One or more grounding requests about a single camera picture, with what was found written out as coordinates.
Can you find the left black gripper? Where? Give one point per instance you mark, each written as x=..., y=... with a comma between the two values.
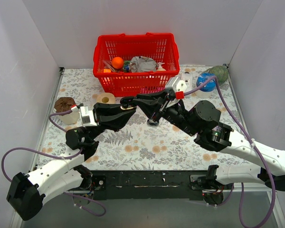
x=96, y=115

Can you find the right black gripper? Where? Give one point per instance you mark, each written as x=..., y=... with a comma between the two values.
x=163, y=104

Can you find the black oval charging case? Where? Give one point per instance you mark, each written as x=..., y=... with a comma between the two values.
x=151, y=122

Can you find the black gold-trimmed charging case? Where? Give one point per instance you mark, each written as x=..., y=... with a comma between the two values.
x=127, y=103

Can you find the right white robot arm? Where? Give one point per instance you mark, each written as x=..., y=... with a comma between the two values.
x=203, y=121

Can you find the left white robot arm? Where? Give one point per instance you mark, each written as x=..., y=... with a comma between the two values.
x=29, y=192

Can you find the beige paper roll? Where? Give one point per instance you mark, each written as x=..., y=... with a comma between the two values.
x=106, y=98

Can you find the floral patterned table mat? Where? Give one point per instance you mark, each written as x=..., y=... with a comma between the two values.
x=139, y=146

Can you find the crumpled silver foil bag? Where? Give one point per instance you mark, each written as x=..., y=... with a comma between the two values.
x=140, y=64

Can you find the red plastic shopping basket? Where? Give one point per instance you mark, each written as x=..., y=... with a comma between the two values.
x=161, y=47

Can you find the white rectangular bottle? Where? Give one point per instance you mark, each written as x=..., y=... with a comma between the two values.
x=187, y=77

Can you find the orange fruit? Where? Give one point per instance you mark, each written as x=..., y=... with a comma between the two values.
x=117, y=62

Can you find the blue-lidded white jar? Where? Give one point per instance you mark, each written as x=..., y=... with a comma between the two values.
x=207, y=90

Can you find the green textured ball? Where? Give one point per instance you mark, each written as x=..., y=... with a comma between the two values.
x=221, y=72

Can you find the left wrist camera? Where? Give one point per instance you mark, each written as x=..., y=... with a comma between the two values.
x=86, y=115

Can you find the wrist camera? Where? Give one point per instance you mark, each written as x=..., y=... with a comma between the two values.
x=86, y=115
x=175, y=88

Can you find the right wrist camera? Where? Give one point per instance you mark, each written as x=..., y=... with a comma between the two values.
x=175, y=88

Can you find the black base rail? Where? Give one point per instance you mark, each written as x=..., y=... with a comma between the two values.
x=113, y=185

